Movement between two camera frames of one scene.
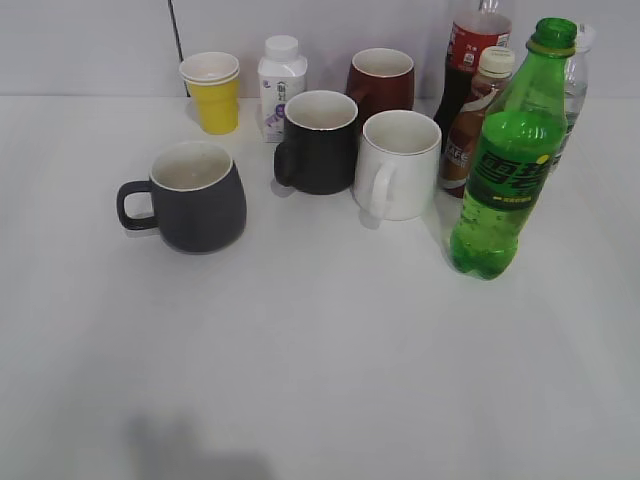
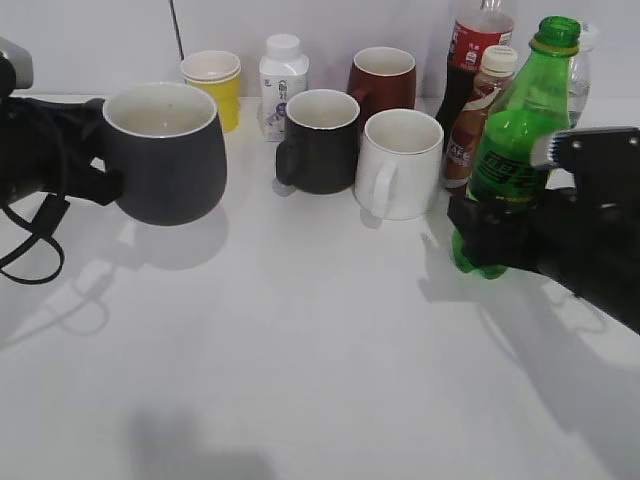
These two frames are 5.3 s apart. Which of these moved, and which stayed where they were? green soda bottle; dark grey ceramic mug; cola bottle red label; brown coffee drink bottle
Moved: dark grey ceramic mug
Stayed: green soda bottle; brown coffee drink bottle; cola bottle red label
